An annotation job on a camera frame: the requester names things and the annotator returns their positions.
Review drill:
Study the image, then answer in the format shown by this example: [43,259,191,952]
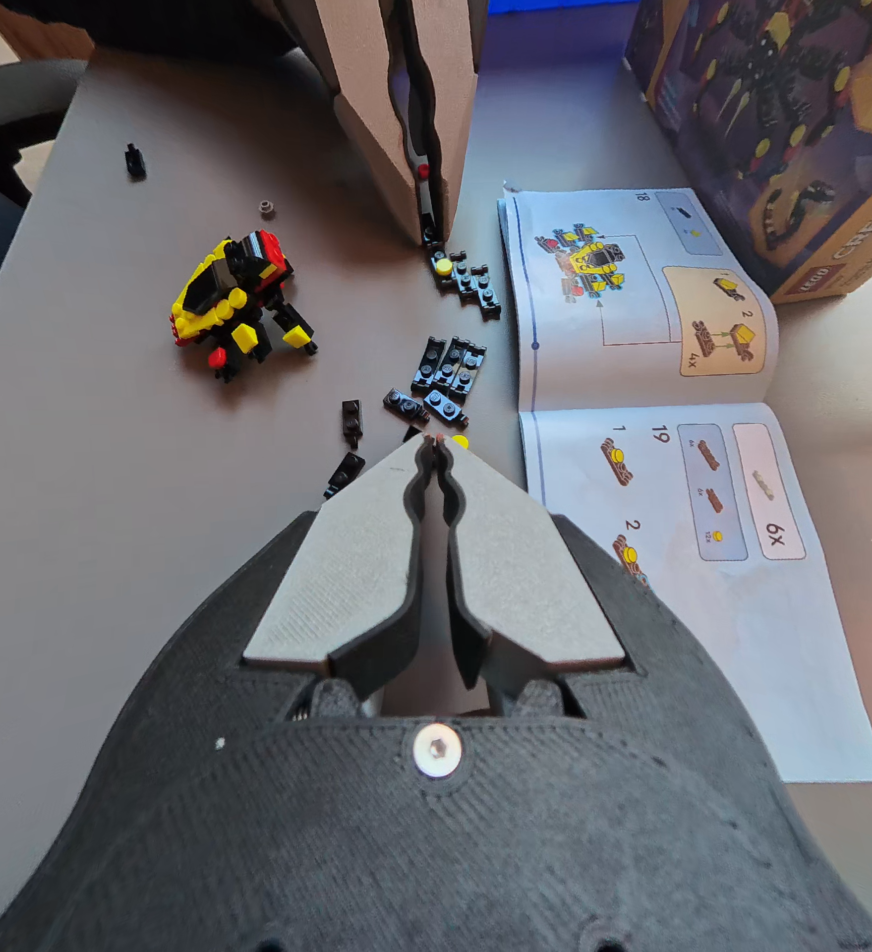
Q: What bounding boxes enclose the purple lego set box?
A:
[624,0,872,304]

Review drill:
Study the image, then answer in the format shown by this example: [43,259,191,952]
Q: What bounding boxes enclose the black lego plates yellow stud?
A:
[427,241,504,322]

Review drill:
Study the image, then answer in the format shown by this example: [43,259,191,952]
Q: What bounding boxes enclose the pile of black lego plates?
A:
[323,335,490,501]

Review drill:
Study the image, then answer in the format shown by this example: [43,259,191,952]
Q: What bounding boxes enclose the open lego instruction booklet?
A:
[497,182,872,783]

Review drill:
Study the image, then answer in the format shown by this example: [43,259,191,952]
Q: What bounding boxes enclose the blue plastic bin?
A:
[486,0,648,17]

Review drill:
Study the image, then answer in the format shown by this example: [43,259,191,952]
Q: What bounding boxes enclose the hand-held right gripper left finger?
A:
[242,435,437,702]

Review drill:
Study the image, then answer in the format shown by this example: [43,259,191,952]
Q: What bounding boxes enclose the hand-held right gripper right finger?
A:
[439,435,627,698]

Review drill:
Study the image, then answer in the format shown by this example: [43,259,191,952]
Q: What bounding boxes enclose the black lego piece red stud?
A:
[407,160,444,246]

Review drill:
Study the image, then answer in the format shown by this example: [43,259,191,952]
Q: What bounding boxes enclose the yellow black red lego model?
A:
[168,229,319,384]

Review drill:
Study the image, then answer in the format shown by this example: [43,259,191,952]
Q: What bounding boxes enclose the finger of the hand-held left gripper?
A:
[272,0,419,240]
[406,0,489,243]

